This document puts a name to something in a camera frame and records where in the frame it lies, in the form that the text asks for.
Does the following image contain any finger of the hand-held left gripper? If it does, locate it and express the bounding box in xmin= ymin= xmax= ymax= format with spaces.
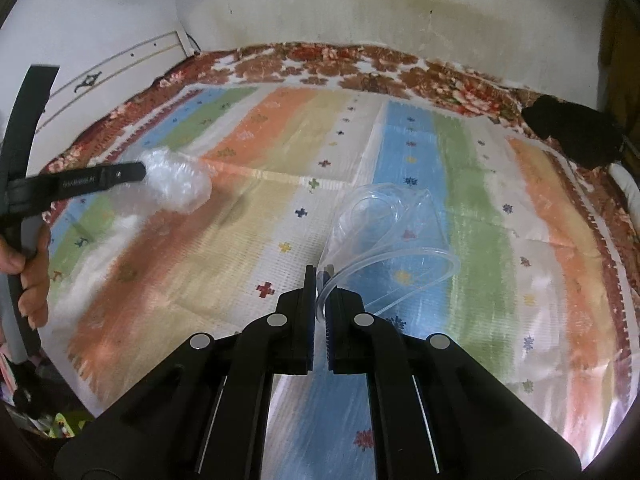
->
xmin=9 ymin=161 xmax=147 ymax=218

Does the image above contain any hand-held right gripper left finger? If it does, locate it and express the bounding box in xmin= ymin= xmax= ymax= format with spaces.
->
xmin=52 ymin=265 xmax=318 ymax=480

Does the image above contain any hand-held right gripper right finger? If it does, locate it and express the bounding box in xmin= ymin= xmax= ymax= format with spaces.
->
xmin=322 ymin=266 xmax=583 ymax=480

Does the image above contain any clear plastic wrap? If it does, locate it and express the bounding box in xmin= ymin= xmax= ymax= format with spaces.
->
xmin=107 ymin=147 xmax=212 ymax=213

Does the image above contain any white rolled cloth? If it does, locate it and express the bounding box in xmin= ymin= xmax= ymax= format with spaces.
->
xmin=607 ymin=162 xmax=640 ymax=211

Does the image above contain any person's left hand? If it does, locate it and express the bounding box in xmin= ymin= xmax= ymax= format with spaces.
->
xmin=0 ymin=225 xmax=52 ymax=331

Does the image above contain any striped colourful mat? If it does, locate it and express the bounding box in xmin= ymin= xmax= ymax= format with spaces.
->
xmin=47 ymin=85 xmax=626 ymax=480

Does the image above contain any clear plastic container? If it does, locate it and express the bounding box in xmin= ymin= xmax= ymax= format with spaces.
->
xmin=320 ymin=184 xmax=461 ymax=318

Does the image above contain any green printed packet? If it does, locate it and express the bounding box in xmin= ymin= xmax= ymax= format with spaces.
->
xmin=50 ymin=412 xmax=94 ymax=439

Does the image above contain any black cloth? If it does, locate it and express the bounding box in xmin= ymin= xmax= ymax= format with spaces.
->
xmin=522 ymin=94 xmax=628 ymax=170

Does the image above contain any white headboard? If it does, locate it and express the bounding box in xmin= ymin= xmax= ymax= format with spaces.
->
xmin=37 ymin=30 xmax=198 ymax=133

